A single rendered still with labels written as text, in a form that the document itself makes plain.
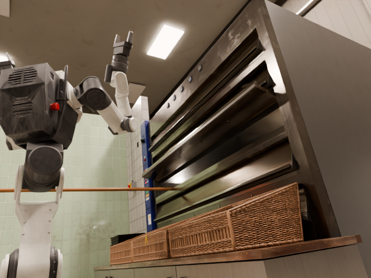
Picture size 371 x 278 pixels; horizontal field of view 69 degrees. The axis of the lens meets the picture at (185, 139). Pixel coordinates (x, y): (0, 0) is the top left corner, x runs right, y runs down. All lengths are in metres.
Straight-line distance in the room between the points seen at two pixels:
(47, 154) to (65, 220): 2.57
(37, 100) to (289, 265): 1.11
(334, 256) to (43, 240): 1.09
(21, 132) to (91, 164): 2.66
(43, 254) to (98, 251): 2.48
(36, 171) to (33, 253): 0.31
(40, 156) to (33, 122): 0.18
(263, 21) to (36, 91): 1.37
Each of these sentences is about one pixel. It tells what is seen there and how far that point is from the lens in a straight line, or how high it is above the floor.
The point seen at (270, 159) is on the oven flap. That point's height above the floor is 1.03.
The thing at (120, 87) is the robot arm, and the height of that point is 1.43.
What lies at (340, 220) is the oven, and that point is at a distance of 1.54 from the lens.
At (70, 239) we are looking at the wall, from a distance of 3.63.
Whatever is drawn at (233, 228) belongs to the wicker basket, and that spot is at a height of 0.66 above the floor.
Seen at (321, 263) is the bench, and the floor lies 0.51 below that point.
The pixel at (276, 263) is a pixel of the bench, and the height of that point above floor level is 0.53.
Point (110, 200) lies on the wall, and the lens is 3.78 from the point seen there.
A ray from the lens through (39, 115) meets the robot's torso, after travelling 1.23.
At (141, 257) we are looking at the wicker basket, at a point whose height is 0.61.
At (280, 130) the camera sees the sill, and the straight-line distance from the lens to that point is 1.61.
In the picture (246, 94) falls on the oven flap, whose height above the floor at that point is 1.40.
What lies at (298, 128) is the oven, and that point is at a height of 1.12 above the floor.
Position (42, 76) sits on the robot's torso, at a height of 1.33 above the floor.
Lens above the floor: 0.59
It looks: 23 degrees up
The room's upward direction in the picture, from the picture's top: 8 degrees counter-clockwise
